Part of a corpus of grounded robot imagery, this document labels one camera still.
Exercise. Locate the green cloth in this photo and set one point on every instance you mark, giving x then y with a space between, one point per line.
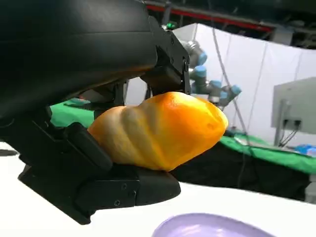
271 155

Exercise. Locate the gray monitor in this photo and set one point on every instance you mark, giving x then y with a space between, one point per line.
291 103

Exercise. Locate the orange toy bread roll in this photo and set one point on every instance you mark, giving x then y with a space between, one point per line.
160 130

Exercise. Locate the lilac plate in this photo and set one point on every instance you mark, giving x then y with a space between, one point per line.
209 225

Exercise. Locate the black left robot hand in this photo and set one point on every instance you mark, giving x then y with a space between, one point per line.
61 49

